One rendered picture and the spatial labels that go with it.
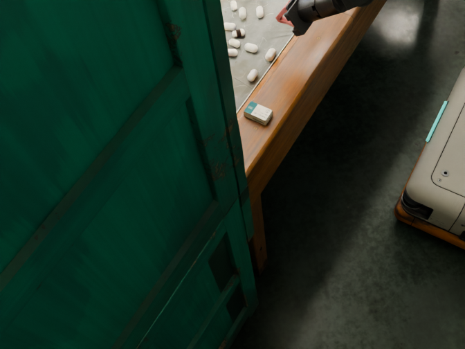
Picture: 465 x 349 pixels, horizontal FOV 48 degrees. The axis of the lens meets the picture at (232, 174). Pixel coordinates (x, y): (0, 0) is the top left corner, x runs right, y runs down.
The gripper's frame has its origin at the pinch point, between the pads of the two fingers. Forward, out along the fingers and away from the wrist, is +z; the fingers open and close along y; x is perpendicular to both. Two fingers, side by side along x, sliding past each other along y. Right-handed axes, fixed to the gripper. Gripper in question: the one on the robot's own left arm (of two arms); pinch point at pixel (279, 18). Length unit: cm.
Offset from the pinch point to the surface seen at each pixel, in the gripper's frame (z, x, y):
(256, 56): 11.3, 6.1, 4.1
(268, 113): -2.1, 11.3, 20.8
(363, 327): 16, 98, 33
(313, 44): 0.3, 12.0, -4.2
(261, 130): -1.0, 13.0, 24.6
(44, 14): -51, -39, 63
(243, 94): 8.5, 8.4, 16.1
